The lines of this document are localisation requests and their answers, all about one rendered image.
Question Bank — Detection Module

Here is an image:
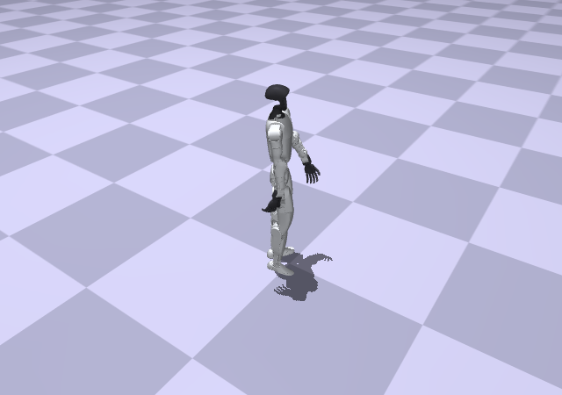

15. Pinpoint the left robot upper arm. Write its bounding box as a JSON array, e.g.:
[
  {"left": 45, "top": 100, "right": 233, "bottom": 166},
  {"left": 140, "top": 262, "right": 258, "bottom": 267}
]
[{"left": 286, "top": 107, "right": 299, "bottom": 144}]

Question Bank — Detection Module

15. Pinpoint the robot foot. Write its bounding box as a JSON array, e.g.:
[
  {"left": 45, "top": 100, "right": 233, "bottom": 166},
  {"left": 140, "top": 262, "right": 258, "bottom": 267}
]
[
  {"left": 267, "top": 260, "right": 294, "bottom": 276},
  {"left": 267, "top": 247, "right": 294, "bottom": 258}
]

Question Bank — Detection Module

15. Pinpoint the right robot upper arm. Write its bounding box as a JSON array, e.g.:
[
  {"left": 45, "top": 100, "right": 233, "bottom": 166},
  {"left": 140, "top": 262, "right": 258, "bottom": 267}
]
[{"left": 268, "top": 125, "right": 287, "bottom": 167}]

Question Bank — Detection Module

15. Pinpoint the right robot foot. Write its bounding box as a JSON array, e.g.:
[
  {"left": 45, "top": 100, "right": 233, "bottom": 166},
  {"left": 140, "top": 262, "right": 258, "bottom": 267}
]
[{"left": 267, "top": 260, "right": 294, "bottom": 276}]

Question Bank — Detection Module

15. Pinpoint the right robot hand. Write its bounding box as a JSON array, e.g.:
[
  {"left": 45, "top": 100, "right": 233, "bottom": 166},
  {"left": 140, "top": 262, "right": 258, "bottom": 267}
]
[{"left": 262, "top": 190, "right": 282, "bottom": 212}]

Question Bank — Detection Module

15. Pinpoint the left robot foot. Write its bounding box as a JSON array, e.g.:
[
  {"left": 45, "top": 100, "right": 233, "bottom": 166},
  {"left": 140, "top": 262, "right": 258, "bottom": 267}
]
[{"left": 267, "top": 247, "right": 294, "bottom": 258}]

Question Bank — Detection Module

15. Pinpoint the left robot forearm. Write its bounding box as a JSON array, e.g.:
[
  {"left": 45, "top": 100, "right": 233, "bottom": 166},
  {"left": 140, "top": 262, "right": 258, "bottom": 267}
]
[{"left": 292, "top": 138, "right": 309, "bottom": 163}]

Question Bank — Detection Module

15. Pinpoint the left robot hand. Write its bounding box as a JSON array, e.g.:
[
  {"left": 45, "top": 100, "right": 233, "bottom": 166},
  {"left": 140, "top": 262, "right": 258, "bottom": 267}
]
[{"left": 302, "top": 155, "right": 321, "bottom": 183}]

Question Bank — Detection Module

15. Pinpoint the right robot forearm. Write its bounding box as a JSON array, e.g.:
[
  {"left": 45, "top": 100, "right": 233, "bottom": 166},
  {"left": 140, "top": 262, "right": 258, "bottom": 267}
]
[{"left": 273, "top": 162, "right": 286, "bottom": 198}]

